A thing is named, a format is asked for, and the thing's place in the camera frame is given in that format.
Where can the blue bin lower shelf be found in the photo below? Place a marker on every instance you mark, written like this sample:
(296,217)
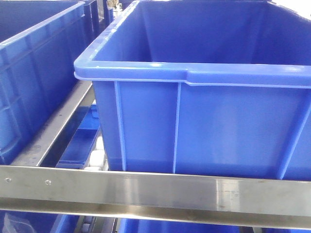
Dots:
(155,226)

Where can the blue bin at left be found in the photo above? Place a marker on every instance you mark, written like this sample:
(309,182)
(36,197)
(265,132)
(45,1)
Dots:
(39,42)

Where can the steel shelf divider rail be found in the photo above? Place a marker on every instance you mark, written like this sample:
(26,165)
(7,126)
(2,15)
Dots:
(50,142)

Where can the white conveyor rollers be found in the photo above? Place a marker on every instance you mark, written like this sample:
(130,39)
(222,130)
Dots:
(97,158)

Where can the steel front shelf beam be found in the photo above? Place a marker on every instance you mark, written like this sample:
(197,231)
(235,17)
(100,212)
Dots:
(172,197)

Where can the large blue bin centre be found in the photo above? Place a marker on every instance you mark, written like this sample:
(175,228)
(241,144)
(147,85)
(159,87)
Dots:
(206,87)

